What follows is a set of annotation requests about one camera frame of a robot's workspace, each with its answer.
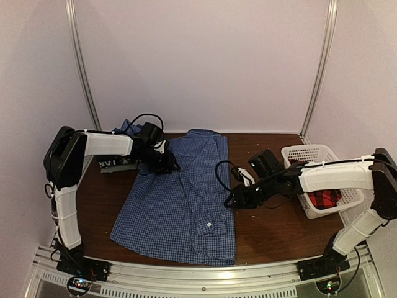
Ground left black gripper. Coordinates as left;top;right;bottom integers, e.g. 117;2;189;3
138;147;181;175

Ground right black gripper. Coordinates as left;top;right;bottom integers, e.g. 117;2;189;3
223;176;277;210

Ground blue small-check long sleeve shirt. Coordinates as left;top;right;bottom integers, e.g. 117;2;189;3
110;129;236;266

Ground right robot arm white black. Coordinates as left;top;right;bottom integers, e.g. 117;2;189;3
224;145;396;274

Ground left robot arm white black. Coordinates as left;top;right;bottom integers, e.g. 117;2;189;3
43;122;180;276

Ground dark blue plaid folded shirt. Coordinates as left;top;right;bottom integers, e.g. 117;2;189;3
113;124;143;136

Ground black grey printed folded shirt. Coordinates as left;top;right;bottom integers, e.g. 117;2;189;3
97;157;138;174

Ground red black plaid shirt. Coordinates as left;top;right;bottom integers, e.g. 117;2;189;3
307;189;342;210

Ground white plastic basket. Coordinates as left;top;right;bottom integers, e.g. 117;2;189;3
281;144;372;219

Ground right circuit board with leds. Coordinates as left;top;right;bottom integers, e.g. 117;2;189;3
316;277;341;295

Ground circuit board with leds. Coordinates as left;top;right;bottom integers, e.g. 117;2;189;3
316;277;341;295
66;276;92;296

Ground left circuit board with leds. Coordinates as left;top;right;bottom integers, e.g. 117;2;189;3
66;276;92;296

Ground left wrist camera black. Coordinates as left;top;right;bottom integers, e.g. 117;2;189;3
139;122;164;148

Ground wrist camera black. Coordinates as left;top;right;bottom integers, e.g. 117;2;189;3
139;122;164;148
248;149;283;178

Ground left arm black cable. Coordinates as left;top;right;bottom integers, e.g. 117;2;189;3
127;113;165;137

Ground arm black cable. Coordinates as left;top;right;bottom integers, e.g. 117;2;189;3
127;113;165;137
215;160;239;192

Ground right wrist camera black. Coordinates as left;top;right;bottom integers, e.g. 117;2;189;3
248;149;283;178

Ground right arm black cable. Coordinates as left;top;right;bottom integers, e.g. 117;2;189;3
215;160;239;192

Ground front aluminium rail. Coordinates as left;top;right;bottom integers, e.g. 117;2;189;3
22;245;386;297

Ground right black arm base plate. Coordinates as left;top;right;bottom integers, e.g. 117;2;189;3
297;257;350;281

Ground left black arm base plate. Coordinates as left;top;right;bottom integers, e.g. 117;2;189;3
56;258;110;282

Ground left aluminium frame post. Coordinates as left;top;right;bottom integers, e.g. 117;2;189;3
65;0;102;130

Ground aluminium frame post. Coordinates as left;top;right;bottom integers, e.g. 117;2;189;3
65;0;102;130
300;0;338;143

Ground right aluminium frame post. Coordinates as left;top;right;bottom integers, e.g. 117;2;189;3
300;0;338;143

